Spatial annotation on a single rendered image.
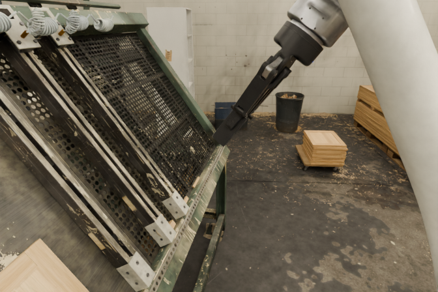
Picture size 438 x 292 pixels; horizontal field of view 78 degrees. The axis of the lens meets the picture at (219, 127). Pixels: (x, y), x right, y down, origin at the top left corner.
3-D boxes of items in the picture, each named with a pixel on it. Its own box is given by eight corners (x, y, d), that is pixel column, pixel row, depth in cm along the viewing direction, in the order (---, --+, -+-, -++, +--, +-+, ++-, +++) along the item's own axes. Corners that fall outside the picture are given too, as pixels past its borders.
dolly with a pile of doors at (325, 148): (343, 174, 354) (349, 146, 340) (302, 173, 357) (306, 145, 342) (328, 153, 411) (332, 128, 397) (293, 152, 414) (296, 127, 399)
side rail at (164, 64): (210, 149, 230) (220, 143, 226) (130, 36, 210) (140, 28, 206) (212, 145, 237) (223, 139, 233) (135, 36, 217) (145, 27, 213)
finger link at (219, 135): (248, 118, 49) (246, 118, 48) (224, 146, 51) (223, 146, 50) (235, 107, 49) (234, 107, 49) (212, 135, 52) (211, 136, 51)
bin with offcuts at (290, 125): (304, 134, 480) (308, 98, 456) (274, 133, 482) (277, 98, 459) (297, 124, 528) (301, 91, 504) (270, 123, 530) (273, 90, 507)
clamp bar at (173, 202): (174, 221, 141) (210, 205, 132) (15, 21, 120) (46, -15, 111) (180, 210, 150) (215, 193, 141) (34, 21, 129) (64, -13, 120)
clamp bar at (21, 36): (158, 250, 124) (199, 233, 115) (-30, 21, 102) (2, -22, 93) (167, 234, 133) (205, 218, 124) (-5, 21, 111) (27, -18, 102)
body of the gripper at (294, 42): (291, 25, 48) (257, 68, 51) (284, 13, 40) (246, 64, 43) (324, 51, 47) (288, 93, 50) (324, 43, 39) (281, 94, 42)
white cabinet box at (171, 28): (191, 137, 467) (185, 7, 392) (157, 137, 470) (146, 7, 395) (195, 124, 524) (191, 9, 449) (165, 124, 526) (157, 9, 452)
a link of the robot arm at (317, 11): (306, -27, 38) (278, 11, 40) (360, 11, 37) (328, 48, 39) (309, -6, 47) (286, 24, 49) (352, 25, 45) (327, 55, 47)
